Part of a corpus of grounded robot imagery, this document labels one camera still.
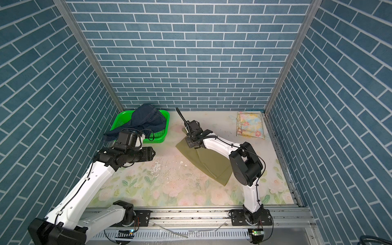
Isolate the olive khaki skirt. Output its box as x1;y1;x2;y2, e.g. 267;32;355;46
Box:
176;137;233;186

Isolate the green plastic basket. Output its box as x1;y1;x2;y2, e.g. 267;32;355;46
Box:
111;110;170;144

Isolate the floral pastel skirt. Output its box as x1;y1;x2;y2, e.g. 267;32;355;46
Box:
236;111;265;139

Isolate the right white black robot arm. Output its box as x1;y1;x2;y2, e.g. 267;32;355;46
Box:
186;131;274;226

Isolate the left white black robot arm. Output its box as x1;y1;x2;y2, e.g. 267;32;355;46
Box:
28;147;156;245

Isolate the dark navy skirt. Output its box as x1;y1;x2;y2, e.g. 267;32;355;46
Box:
103;104;167;141

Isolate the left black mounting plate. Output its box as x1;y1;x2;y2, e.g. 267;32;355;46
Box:
111;210;151;228

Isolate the black mounting plate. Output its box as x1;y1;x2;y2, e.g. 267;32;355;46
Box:
229;208;273;226
111;210;151;228

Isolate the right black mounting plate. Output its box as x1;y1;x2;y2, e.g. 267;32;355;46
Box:
229;208;273;226

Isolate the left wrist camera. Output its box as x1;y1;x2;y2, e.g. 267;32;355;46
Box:
113;129;143;152

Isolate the white slotted cable duct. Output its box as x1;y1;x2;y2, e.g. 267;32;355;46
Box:
89;228;250;242

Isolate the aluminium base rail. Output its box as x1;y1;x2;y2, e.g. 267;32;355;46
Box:
62;206;316;233

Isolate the left aluminium corner post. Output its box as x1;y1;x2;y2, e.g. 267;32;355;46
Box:
53;0;125;112

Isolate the aluminium corner post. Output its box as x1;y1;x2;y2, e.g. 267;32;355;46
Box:
264;0;322;115
53;0;125;112

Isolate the right aluminium corner post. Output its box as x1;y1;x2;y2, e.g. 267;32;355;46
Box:
264;0;322;115

